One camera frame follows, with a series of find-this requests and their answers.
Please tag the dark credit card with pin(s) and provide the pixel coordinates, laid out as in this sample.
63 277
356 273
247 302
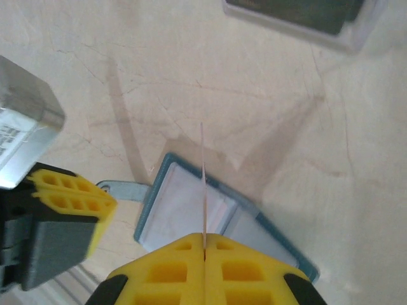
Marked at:
302 12

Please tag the light grey credit card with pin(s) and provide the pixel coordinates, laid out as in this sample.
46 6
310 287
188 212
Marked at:
203 197

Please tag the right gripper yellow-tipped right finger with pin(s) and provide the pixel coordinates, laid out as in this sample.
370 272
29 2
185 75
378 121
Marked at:
248 279

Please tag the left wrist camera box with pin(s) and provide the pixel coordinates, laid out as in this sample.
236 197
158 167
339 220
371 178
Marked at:
25 95

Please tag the clear plastic tray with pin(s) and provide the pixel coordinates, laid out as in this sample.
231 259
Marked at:
356 38

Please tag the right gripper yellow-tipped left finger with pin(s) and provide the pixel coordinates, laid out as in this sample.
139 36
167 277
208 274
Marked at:
165 279

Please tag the pale pink printed card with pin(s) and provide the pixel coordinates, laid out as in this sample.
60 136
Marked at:
178 206

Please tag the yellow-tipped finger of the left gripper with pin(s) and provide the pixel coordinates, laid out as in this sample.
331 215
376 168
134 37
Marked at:
63 182
63 241

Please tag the teal card holder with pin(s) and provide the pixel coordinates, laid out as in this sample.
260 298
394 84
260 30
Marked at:
260 244

